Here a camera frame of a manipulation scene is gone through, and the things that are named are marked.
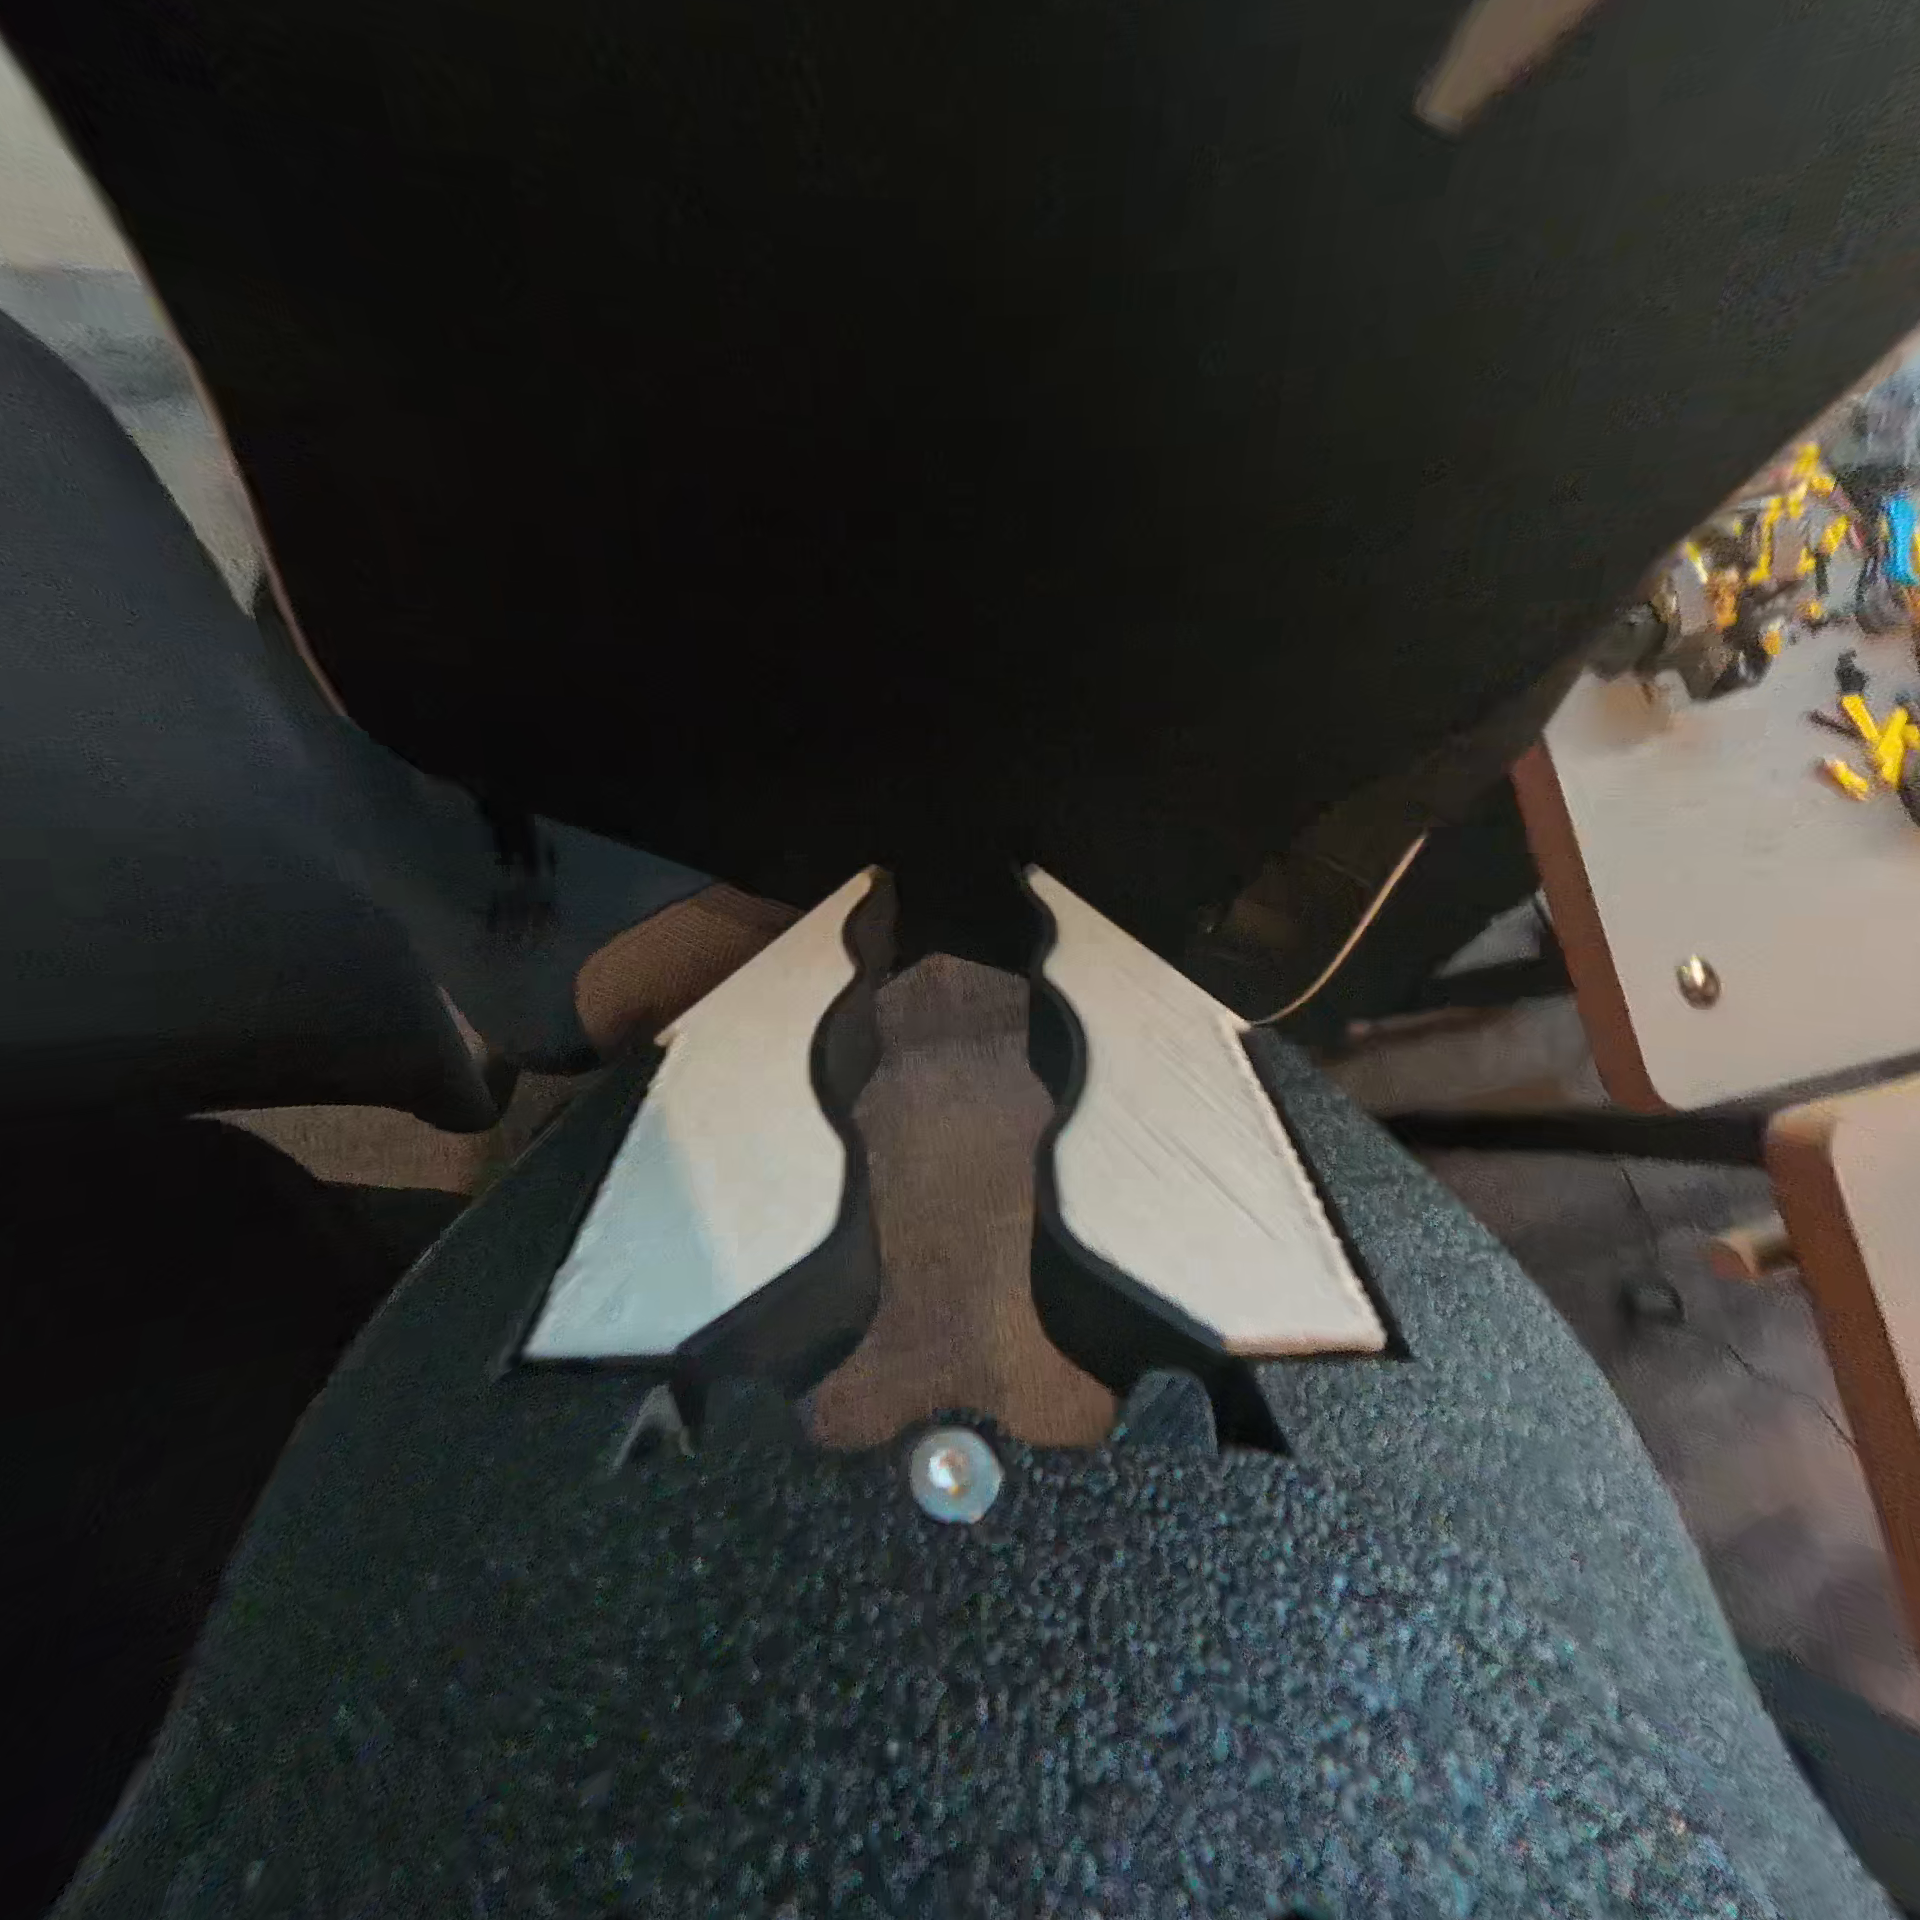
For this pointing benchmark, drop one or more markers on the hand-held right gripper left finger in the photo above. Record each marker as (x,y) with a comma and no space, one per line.
(705,1200)

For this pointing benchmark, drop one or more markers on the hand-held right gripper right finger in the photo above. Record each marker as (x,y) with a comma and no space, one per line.
(1201,1200)

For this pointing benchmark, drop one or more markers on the black mesh pad pale rim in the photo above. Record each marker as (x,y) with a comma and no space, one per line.
(901,421)

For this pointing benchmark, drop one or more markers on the white desk with brown edge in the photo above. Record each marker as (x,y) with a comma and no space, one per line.
(1695,870)

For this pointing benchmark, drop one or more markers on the black metal bar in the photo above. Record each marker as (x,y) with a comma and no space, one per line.
(1575,1134)

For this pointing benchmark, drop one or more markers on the metal screw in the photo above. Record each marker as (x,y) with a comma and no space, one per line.
(1698,981)

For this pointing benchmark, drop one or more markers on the white board with brown edge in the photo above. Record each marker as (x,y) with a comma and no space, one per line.
(1875,1290)

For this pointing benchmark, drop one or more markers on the pile of small building bricks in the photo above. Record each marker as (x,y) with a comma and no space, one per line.
(1755,579)

